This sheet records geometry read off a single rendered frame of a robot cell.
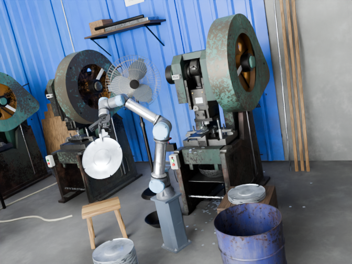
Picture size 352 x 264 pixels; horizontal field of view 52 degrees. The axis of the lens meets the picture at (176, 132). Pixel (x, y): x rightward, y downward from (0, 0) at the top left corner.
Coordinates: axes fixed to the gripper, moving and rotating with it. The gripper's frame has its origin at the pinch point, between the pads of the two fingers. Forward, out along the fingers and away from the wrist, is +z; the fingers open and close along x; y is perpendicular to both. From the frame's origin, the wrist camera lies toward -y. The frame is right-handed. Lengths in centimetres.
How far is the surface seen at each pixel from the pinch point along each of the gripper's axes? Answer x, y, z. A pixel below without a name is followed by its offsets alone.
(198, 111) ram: 68, 70, -55
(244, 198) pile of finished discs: 57, 91, 37
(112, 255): 36, -5, 69
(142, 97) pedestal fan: 97, 13, -107
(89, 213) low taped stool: 86, -41, 17
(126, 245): 43, 3, 62
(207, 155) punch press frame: 85, 70, -18
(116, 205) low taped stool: 90, -17, 12
